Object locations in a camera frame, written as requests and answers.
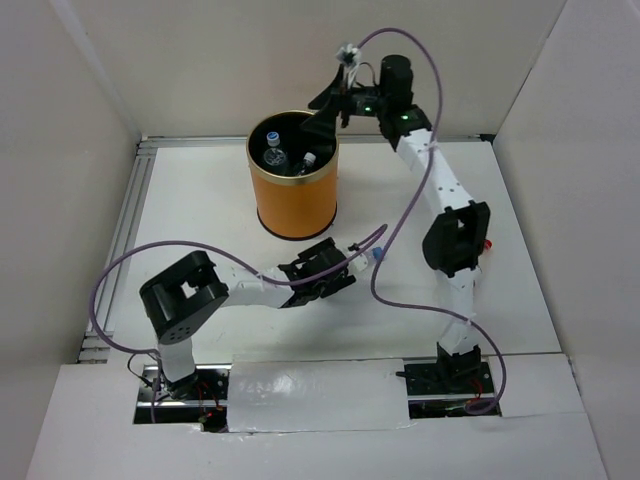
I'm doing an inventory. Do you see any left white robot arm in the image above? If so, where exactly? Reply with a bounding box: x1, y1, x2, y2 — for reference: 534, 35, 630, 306
139, 238, 356, 400

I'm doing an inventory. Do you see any clear bottle white cap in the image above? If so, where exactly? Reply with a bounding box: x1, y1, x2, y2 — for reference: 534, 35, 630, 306
293, 152, 317, 177

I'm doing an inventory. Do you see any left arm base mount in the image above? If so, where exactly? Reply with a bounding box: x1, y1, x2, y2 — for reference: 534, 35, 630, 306
126, 355, 232, 433

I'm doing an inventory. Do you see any clear bottle white-blue cap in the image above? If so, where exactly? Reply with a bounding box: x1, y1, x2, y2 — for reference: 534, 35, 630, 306
263, 131, 288, 168

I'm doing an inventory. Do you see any clear bottle blue label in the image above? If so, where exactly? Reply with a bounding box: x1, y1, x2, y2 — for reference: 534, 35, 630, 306
370, 246, 385, 263

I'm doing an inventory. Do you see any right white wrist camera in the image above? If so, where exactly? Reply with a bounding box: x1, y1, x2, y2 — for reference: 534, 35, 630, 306
336, 43, 361, 89

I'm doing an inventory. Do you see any orange cylindrical bin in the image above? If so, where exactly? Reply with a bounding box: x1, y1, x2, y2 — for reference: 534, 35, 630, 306
246, 110, 339, 240

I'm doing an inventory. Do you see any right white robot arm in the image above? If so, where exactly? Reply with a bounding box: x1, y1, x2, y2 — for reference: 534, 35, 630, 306
301, 49, 490, 392

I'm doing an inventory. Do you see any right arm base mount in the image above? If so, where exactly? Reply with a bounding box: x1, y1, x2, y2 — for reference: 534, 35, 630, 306
395, 346, 501, 420

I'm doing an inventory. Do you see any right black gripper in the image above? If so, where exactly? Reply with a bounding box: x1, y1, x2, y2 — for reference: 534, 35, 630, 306
301, 63, 390, 139

